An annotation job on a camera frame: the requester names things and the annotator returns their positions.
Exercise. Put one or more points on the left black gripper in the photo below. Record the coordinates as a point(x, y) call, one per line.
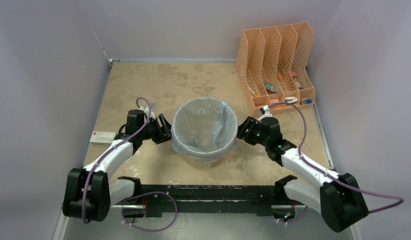
point(164, 133)

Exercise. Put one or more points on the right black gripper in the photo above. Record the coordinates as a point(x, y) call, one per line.
point(252, 123)

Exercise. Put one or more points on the blue plastic trash bag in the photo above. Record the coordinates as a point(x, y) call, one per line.
point(205, 126)

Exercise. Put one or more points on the beige paper trash bin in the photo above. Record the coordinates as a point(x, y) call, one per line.
point(205, 159)

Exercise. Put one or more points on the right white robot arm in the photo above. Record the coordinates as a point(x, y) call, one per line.
point(327, 192)

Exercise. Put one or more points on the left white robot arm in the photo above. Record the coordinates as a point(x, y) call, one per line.
point(88, 194)

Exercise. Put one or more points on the white stapler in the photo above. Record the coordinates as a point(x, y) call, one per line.
point(291, 100)

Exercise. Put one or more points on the white red small box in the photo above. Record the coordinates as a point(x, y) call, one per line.
point(102, 137)

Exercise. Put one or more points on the blue small item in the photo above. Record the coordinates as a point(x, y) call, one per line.
point(306, 102)

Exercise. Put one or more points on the orange file organizer rack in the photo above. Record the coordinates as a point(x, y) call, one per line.
point(267, 50)

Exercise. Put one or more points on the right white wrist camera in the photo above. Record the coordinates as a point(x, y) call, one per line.
point(265, 113)

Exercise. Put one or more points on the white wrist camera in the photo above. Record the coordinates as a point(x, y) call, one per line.
point(149, 111)
point(265, 113)

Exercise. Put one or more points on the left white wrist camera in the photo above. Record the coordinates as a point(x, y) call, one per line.
point(149, 111)

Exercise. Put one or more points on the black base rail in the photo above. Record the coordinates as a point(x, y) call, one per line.
point(260, 200)

